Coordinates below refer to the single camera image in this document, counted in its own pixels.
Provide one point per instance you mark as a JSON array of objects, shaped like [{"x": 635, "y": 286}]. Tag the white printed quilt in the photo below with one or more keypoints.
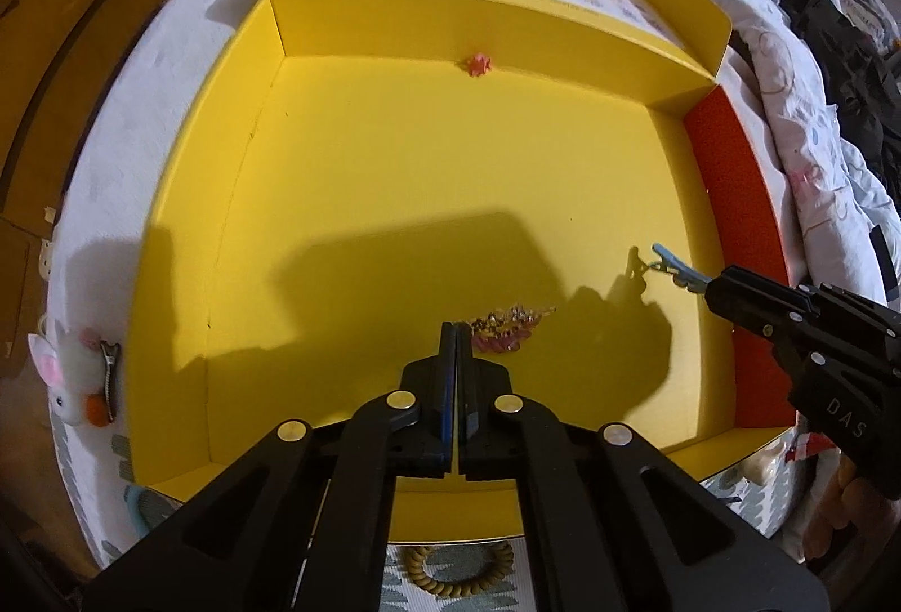
[{"x": 795, "y": 91}]

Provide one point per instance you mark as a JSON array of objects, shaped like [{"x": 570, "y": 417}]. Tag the person's right hand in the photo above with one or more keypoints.
[{"x": 837, "y": 513}]

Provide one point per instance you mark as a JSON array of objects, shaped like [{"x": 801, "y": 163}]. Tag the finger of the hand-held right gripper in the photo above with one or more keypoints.
[{"x": 753, "y": 299}]

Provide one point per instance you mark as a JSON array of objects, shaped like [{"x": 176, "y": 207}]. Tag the yellow cardboard box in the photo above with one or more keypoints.
[{"x": 422, "y": 161}]

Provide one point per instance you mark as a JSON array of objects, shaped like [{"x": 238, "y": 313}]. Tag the small orange flower clip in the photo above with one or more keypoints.
[{"x": 481, "y": 64}]

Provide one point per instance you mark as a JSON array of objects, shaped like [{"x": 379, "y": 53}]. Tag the brown wooden cabinet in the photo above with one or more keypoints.
[{"x": 56, "y": 21}]

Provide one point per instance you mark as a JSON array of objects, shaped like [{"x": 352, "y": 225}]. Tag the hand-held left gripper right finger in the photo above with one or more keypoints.
[{"x": 466, "y": 401}]

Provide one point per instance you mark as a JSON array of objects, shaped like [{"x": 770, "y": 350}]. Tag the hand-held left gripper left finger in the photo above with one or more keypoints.
[{"x": 445, "y": 401}]

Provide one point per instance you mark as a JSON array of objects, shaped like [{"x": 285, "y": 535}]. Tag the blue hair clip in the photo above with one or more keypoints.
[{"x": 676, "y": 263}]

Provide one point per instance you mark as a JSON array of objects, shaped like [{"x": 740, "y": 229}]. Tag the pink crystal hair clip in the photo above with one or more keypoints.
[{"x": 503, "y": 334}]

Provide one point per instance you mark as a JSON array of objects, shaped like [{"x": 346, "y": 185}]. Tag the white gourd ornament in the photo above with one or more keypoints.
[{"x": 764, "y": 468}]

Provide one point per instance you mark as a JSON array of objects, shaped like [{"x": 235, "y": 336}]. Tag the white bunny hair clip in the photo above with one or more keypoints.
[{"x": 70, "y": 373}]

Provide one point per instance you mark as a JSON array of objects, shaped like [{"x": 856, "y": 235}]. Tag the black garment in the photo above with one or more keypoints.
[{"x": 845, "y": 56}]

